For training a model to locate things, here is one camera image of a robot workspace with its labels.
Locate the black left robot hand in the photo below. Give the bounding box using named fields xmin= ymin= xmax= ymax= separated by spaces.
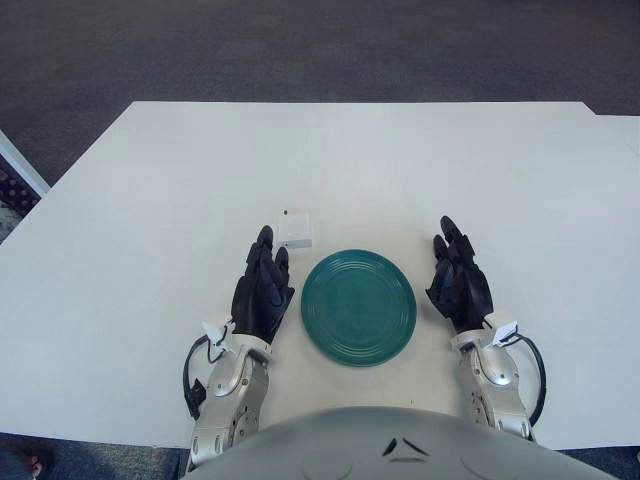
xmin=230 ymin=225 xmax=296 ymax=345

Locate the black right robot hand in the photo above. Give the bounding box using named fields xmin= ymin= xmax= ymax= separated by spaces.
xmin=424 ymin=215 xmax=495 ymax=334

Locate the white square charger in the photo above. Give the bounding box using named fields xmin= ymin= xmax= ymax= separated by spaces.
xmin=277 ymin=208 xmax=314 ymax=250

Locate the teal ribbed plate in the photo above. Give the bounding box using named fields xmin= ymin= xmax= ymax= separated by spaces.
xmin=300 ymin=248 xmax=418 ymax=370

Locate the grey robot torso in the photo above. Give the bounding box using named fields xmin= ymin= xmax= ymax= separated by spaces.
xmin=187 ymin=405 xmax=621 ymax=480

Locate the dark patterned rug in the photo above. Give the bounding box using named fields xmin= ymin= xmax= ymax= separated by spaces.
xmin=0 ymin=154 xmax=41 ymax=241

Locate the white board edge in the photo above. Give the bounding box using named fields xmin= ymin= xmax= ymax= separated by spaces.
xmin=0 ymin=130 xmax=51 ymax=196

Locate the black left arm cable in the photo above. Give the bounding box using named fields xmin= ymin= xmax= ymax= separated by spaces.
xmin=182 ymin=333 xmax=226 ymax=420

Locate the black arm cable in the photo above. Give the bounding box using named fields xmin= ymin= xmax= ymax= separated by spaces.
xmin=509 ymin=333 xmax=548 ymax=426
xmin=182 ymin=333 xmax=226 ymax=420

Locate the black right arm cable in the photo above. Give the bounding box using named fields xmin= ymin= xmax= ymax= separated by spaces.
xmin=509 ymin=333 xmax=548 ymax=426

